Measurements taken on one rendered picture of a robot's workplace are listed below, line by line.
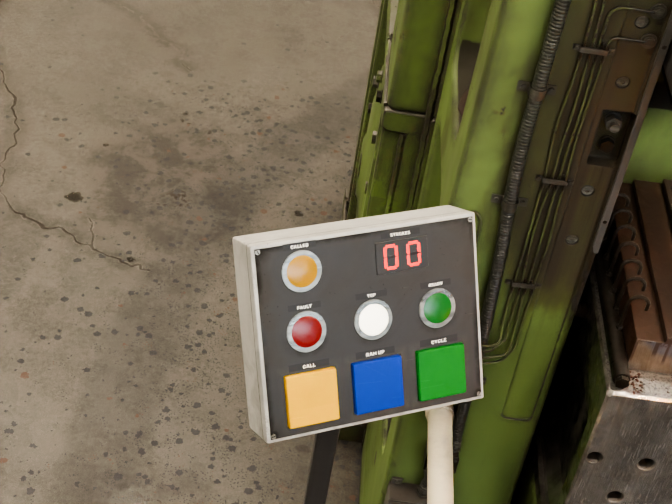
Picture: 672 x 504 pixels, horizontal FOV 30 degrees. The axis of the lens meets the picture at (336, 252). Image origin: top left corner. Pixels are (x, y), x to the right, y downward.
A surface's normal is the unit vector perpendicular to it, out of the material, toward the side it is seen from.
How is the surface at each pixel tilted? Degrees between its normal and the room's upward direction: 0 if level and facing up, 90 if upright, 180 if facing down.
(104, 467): 0
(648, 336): 0
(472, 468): 90
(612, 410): 90
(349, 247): 60
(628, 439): 90
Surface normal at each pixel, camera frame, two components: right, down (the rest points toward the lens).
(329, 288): 0.38, 0.17
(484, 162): -0.06, 0.63
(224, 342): 0.13, -0.76
